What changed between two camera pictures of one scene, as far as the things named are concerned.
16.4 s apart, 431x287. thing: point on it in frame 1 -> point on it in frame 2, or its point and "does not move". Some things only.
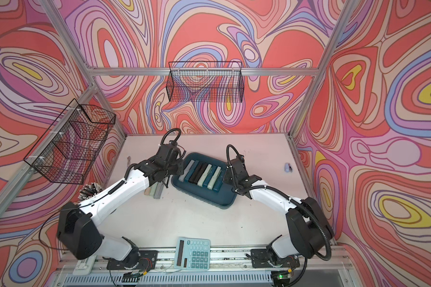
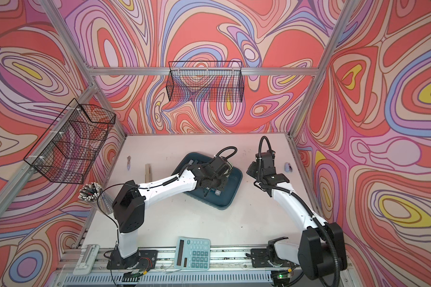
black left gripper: [181, 167] -> [225, 182]
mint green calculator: [192, 253] does not move
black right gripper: [226, 179] -> [251, 171]
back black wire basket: [221, 82] does not move
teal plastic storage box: [223, 198] does not move
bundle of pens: [89, 190] does not move
